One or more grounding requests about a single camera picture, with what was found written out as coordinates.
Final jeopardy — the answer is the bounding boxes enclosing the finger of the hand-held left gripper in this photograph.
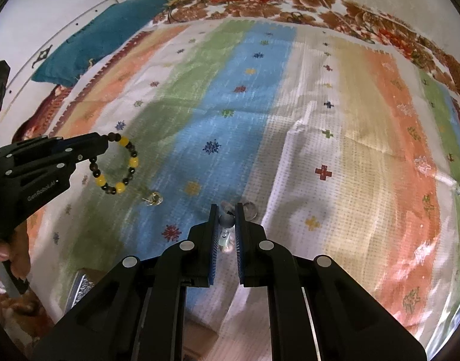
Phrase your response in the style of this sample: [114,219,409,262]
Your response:
[58,144,110,176]
[49,131,111,151]

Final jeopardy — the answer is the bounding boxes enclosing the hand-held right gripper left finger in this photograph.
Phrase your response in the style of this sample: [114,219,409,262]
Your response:
[35,203,220,361]

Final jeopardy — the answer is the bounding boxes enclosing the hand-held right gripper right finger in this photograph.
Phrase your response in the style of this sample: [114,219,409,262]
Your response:
[235,202,428,361]

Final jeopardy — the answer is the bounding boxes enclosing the grey and clear bead bracelet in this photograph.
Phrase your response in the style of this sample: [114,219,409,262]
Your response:
[218,200,259,256]

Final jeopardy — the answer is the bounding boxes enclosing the yellow and black bead bracelet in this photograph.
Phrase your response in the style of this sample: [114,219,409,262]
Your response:
[88,131,142,194]

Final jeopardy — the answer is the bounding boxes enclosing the person's left hand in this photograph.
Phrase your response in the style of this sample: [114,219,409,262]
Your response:
[0,221,31,282]

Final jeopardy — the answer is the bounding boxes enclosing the small gold earring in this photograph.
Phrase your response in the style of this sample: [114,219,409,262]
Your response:
[142,192,165,207]

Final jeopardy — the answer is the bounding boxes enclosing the teal pillow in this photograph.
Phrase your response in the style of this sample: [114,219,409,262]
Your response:
[31,0,170,87]

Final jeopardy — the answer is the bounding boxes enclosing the striped colourful cloth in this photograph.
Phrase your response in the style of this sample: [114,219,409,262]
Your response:
[27,17,460,361]

